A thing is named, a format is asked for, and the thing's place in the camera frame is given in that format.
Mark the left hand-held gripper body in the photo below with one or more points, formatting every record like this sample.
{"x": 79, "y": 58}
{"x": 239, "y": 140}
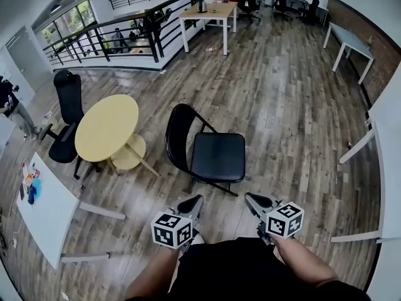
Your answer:
{"x": 170, "y": 230}

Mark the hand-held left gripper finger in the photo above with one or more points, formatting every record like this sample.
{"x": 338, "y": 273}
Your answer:
{"x": 199, "y": 213}
{"x": 178, "y": 208}

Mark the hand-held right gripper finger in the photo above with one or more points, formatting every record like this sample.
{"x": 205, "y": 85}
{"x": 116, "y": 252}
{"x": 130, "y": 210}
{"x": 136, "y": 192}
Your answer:
{"x": 252, "y": 207}
{"x": 274, "y": 205}

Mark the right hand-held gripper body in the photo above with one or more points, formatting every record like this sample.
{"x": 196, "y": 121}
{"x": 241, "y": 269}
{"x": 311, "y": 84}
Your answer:
{"x": 285, "y": 221}

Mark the black folding chair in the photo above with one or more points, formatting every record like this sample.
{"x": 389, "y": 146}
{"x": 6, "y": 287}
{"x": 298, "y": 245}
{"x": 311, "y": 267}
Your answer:
{"x": 219, "y": 158}

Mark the person's right forearm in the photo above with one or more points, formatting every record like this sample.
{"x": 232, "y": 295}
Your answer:
{"x": 307, "y": 262}

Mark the person's left forearm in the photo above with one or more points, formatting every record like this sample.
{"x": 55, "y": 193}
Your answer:
{"x": 150, "y": 274}

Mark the person's white shoe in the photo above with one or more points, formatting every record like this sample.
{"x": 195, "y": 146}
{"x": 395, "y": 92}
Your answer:
{"x": 198, "y": 239}

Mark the person's black shirt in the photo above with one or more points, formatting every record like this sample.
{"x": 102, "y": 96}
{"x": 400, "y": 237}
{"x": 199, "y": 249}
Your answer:
{"x": 235, "y": 271}

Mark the round yellow wooden table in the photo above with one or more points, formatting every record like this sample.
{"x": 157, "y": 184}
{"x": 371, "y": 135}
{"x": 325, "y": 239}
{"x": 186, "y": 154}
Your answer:
{"x": 106, "y": 127}

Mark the white framed table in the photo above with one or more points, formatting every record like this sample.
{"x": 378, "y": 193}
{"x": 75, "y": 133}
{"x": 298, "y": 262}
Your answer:
{"x": 388, "y": 168}

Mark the white rectangular table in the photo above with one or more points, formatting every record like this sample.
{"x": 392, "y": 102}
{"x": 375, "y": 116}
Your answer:
{"x": 47, "y": 224}

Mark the blue cloth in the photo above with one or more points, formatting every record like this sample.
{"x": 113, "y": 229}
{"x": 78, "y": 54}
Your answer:
{"x": 35, "y": 191}

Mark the orange packet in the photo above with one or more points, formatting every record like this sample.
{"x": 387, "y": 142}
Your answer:
{"x": 29, "y": 177}

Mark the black phone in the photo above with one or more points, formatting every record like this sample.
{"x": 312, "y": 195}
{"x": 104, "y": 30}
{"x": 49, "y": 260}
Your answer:
{"x": 22, "y": 191}

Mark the white power strip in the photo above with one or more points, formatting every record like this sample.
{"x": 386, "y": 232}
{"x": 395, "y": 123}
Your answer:
{"x": 14, "y": 242}

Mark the white waste basket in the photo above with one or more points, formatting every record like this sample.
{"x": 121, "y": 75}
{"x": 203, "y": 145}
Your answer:
{"x": 48, "y": 115}

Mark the plastic bottle with red label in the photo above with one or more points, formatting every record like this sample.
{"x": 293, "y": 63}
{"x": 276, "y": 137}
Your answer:
{"x": 210, "y": 49}

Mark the grey top white-legged table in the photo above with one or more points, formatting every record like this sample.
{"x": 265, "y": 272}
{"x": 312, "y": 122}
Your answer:
{"x": 351, "y": 39}

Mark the wooden top white-legged desk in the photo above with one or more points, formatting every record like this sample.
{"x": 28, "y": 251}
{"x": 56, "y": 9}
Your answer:
{"x": 210, "y": 11}

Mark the dark metal kettle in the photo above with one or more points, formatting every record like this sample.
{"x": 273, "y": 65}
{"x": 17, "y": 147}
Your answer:
{"x": 202, "y": 5}

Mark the large glass window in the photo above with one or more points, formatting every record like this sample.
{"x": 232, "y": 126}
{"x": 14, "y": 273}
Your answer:
{"x": 69, "y": 20}

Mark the frosted glass partition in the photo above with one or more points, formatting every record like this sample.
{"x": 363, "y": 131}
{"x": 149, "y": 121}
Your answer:
{"x": 22, "y": 55}

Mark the black dome pendant lamp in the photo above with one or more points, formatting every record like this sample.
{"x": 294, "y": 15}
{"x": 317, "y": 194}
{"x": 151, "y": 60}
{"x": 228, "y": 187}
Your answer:
{"x": 55, "y": 8}

